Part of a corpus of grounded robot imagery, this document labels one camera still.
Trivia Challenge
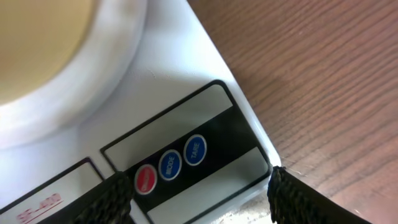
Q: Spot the white digital kitchen scale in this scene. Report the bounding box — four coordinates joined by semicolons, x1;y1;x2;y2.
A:
1;1;280;223

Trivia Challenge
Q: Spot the yellow plastic bowl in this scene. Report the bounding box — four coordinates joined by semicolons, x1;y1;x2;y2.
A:
0;0;97;106

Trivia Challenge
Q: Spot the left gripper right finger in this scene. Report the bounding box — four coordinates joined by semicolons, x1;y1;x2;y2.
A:
267;166;369;224

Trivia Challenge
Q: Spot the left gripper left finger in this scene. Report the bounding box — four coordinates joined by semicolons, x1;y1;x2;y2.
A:
41;172;134;224

